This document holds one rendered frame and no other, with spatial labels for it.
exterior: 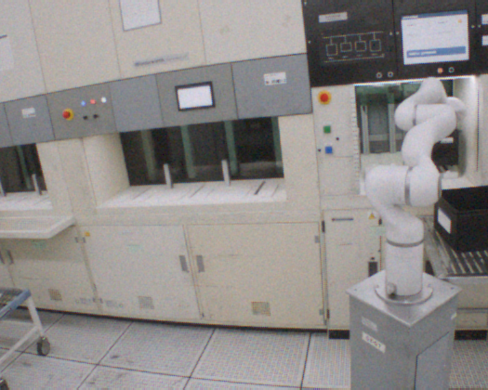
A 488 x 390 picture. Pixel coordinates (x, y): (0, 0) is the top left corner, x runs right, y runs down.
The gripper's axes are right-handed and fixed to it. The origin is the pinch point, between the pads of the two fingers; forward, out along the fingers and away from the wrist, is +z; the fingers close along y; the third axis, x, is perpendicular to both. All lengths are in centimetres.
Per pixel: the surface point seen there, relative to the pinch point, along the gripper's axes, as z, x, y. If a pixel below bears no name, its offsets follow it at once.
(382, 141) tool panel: 60, -25, -23
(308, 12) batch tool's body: -30, 55, -59
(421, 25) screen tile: -31, 44, -10
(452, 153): -10.6, -18.7, 7.3
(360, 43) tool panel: -30, 39, -37
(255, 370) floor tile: -59, -119, -98
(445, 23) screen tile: -31, 44, 1
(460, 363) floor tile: -49, -119, 8
